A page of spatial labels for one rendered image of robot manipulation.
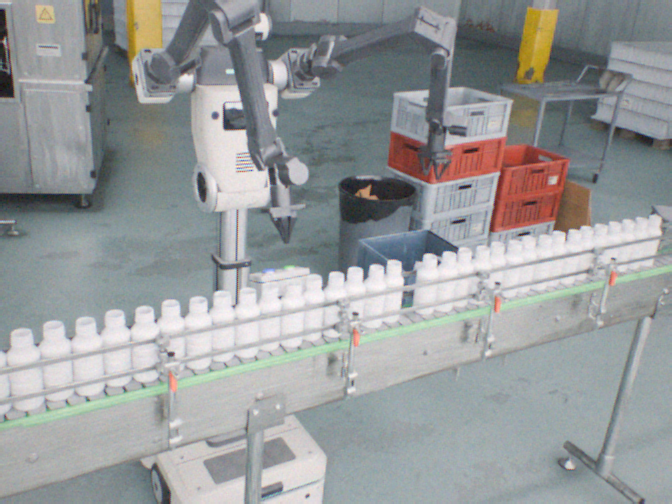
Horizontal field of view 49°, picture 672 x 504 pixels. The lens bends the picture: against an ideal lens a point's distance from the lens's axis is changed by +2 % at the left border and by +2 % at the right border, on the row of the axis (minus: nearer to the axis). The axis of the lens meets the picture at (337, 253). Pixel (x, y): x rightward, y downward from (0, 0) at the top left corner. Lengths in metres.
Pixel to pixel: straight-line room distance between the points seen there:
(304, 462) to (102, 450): 1.05
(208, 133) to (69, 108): 3.13
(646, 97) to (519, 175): 4.30
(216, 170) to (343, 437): 1.41
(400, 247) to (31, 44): 3.19
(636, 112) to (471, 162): 4.84
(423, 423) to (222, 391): 1.69
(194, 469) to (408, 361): 0.92
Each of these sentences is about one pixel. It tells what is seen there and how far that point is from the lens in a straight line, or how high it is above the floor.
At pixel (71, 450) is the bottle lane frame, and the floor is 0.90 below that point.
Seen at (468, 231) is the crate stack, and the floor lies 0.30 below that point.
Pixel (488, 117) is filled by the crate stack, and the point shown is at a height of 1.02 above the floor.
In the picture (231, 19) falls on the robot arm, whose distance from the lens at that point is 1.63.
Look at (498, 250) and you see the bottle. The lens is 2.07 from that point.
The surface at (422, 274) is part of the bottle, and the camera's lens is 1.92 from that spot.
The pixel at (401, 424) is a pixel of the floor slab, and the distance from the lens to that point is 3.24.
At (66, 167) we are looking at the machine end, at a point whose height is 0.31.
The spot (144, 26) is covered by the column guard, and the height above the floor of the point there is 0.73.
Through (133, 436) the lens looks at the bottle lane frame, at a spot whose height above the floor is 0.89.
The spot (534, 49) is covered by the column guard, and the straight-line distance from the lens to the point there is 11.81.
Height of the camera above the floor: 1.93
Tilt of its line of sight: 24 degrees down
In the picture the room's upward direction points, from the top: 5 degrees clockwise
